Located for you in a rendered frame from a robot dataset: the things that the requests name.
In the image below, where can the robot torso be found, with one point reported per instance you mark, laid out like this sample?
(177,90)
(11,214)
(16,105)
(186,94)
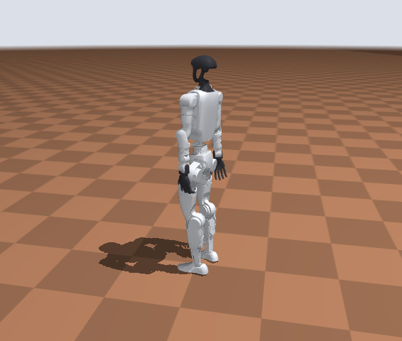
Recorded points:
(204,121)

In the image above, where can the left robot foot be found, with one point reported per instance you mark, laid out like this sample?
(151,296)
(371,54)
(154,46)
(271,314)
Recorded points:
(188,267)

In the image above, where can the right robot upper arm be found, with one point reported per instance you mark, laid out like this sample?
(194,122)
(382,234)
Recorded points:
(219,111)

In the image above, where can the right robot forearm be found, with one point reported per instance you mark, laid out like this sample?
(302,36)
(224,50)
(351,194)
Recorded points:
(216,140)

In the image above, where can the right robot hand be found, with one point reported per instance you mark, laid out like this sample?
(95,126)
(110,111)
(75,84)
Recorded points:
(220,166)

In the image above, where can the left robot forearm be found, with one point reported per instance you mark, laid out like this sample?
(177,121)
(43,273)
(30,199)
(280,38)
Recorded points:
(183,153)

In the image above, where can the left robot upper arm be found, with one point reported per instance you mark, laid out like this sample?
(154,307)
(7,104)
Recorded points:
(187,104)

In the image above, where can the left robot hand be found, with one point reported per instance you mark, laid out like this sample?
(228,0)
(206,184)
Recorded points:
(184,180)

